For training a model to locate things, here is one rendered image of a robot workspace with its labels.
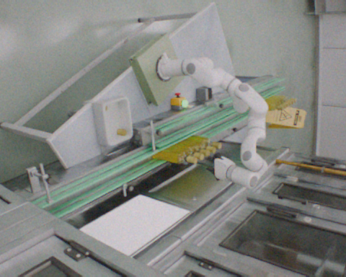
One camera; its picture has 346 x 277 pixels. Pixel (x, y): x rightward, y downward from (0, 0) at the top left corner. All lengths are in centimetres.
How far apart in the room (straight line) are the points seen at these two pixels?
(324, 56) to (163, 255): 655
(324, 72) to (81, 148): 633
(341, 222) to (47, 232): 118
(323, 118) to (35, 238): 721
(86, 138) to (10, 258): 101
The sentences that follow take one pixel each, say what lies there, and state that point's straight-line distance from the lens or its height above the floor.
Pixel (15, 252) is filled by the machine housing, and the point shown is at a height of 143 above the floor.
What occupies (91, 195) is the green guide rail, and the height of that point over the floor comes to 94.
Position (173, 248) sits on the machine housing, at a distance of 137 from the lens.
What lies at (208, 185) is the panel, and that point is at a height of 123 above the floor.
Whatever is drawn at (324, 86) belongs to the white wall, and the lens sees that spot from 758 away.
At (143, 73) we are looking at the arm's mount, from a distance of 189.
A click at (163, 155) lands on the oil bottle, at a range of 184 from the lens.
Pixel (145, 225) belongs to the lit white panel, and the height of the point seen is 121.
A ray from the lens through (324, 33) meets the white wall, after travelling 745.
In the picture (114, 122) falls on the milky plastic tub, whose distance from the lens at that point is 184.
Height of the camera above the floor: 214
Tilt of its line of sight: 39 degrees down
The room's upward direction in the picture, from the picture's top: 100 degrees clockwise
